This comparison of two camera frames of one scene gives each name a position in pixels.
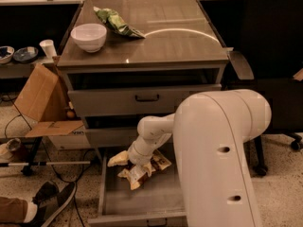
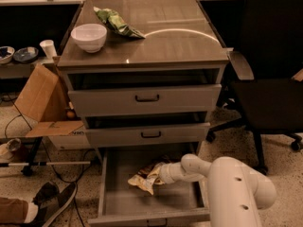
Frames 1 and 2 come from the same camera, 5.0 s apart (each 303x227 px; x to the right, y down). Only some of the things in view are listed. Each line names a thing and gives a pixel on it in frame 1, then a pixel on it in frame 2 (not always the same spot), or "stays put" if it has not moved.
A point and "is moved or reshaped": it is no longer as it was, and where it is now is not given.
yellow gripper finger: x=120 y=159 -> x=154 y=175
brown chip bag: x=137 y=174 is moved or reshaped
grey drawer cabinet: x=156 y=51 stays put
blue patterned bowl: x=26 y=55 stays put
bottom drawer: x=158 y=202 stays put
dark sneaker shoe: x=51 y=200 stays put
